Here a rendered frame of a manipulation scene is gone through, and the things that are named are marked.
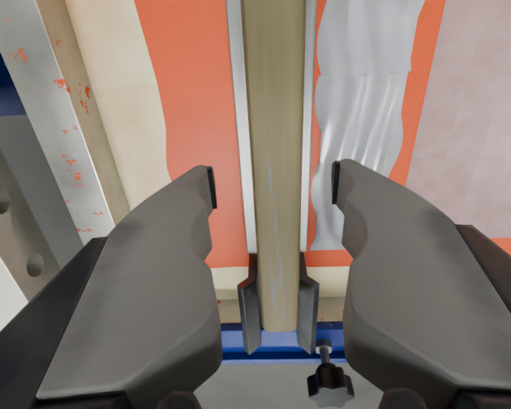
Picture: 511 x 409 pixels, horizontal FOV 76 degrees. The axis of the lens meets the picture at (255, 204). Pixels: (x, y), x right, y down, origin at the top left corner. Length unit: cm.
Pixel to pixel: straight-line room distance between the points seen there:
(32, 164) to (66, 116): 138
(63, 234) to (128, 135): 153
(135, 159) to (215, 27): 13
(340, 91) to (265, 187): 12
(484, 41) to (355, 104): 10
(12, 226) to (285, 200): 23
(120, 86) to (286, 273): 20
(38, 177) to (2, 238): 137
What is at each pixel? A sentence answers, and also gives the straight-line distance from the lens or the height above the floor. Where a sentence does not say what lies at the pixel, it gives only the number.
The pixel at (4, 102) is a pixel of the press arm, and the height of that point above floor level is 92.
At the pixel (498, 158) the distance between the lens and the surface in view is 37.
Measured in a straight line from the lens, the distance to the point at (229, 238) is 35.
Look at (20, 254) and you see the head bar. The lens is 34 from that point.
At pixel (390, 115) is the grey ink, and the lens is 30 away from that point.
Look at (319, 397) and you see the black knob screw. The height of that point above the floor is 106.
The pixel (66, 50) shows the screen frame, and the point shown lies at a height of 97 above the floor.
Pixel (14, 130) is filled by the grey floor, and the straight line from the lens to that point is 164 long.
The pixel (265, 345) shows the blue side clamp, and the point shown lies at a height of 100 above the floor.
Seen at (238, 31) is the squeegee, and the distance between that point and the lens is 24.
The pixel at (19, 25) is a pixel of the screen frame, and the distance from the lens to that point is 29.
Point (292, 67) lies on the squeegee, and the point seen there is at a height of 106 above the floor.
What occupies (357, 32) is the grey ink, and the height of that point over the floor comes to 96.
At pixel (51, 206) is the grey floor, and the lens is 175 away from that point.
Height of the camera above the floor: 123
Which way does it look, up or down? 58 degrees down
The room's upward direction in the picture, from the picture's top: 178 degrees counter-clockwise
